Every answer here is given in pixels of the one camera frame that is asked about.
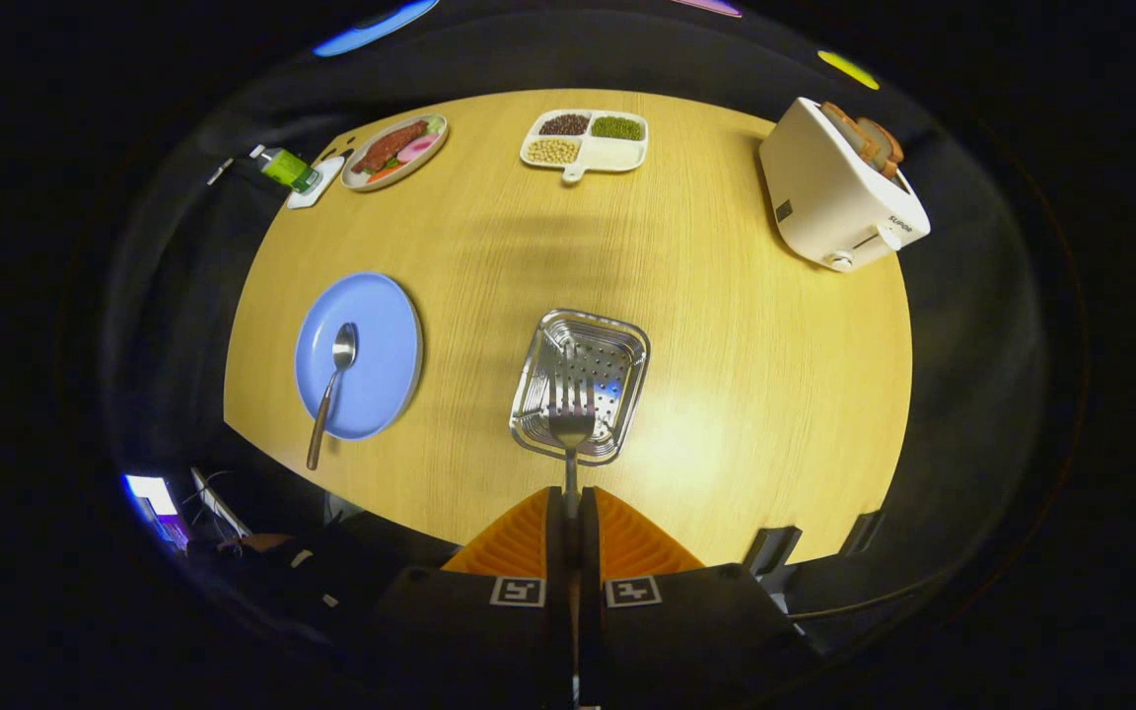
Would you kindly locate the white toaster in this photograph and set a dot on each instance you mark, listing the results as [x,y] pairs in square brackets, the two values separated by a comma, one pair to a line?
[829,197]

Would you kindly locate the toast bread slice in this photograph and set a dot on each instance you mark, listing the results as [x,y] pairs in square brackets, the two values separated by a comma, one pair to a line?
[884,146]
[849,130]

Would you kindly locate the white square coaster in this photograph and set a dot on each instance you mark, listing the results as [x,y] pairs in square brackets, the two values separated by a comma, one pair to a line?
[321,182]

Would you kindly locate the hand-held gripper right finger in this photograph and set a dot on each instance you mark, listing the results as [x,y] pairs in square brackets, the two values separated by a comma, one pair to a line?
[591,532]

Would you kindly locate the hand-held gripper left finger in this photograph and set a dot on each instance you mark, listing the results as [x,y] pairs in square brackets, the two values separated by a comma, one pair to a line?
[554,532]

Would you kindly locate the white divided dish with beans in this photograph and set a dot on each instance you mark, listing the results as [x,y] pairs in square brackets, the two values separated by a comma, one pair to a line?
[588,140]

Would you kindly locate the blue round plate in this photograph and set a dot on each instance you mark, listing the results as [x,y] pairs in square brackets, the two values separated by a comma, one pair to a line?
[371,370]

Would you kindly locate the green label plastic bottle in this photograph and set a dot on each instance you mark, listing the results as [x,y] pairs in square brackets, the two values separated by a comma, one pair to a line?
[287,168]

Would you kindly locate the small white clip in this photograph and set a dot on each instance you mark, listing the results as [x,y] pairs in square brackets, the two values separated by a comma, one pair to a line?
[220,171]

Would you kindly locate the perforated square metal tray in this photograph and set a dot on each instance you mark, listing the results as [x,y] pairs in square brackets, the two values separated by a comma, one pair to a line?
[583,355]

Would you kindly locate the lit computer screen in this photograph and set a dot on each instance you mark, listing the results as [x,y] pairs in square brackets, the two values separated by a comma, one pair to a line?
[156,498]

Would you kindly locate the oval plate with food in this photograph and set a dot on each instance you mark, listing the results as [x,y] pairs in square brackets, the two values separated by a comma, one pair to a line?
[393,151]

